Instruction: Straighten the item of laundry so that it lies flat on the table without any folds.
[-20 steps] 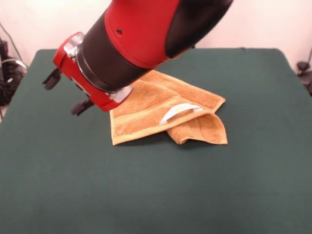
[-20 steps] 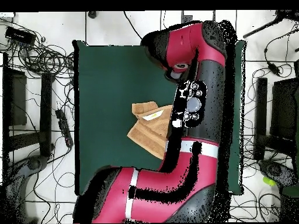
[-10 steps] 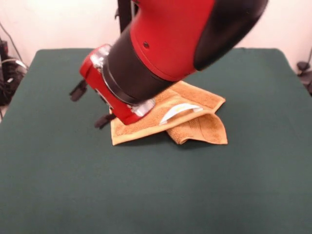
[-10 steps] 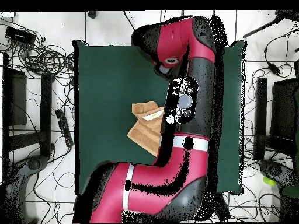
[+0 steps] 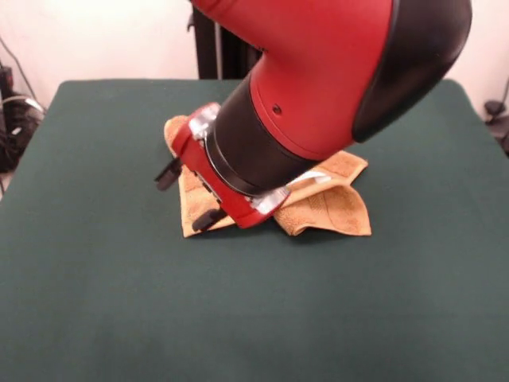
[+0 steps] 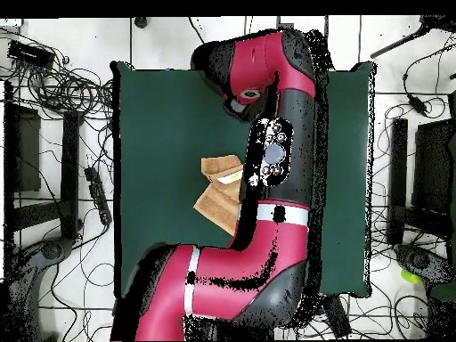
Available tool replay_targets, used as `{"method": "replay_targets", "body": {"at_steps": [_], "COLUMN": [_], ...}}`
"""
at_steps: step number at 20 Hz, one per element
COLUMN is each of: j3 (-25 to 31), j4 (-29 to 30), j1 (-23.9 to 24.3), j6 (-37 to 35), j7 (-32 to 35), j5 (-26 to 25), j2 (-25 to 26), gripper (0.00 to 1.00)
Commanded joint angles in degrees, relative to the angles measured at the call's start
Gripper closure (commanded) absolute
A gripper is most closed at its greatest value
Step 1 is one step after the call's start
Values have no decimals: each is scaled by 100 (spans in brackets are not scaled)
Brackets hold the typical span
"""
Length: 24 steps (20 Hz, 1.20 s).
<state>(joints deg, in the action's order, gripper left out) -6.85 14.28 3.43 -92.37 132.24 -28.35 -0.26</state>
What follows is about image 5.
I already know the dark green table cloth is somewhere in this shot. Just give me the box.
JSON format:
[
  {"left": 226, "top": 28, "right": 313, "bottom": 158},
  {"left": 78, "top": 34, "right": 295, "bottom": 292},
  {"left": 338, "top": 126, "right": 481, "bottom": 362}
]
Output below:
[{"left": 0, "top": 78, "right": 509, "bottom": 382}]

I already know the tan terry towel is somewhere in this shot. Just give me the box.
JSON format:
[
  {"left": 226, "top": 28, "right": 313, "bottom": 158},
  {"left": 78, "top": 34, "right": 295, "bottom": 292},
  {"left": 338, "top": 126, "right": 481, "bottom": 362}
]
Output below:
[{"left": 163, "top": 114, "right": 373, "bottom": 240}]

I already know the tall black metal rack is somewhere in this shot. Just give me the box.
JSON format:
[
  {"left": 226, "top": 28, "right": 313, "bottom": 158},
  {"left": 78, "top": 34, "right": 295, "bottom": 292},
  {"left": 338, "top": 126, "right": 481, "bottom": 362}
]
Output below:
[{"left": 186, "top": 0, "right": 266, "bottom": 80}]

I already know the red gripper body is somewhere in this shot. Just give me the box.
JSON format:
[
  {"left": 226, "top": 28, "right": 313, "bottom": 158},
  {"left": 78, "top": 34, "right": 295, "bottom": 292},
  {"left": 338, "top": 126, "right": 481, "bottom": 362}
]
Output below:
[{"left": 170, "top": 102, "right": 292, "bottom": 230}]

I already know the black cable tangle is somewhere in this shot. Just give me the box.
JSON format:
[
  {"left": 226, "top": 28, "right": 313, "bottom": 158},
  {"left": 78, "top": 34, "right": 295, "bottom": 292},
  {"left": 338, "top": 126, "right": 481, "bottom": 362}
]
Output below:
[{"left": 0, "top": 35, "right": 47, "bottom": 174}]

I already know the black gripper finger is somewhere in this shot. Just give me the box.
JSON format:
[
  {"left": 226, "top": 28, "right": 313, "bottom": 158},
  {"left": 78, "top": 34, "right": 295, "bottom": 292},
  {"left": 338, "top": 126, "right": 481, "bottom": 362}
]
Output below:
[
  {"left": 153, "top": 156, "right": 185, "bottom": 192},
  {"left": 191, "top": 208, "right": 226, "bottom": 232}
]

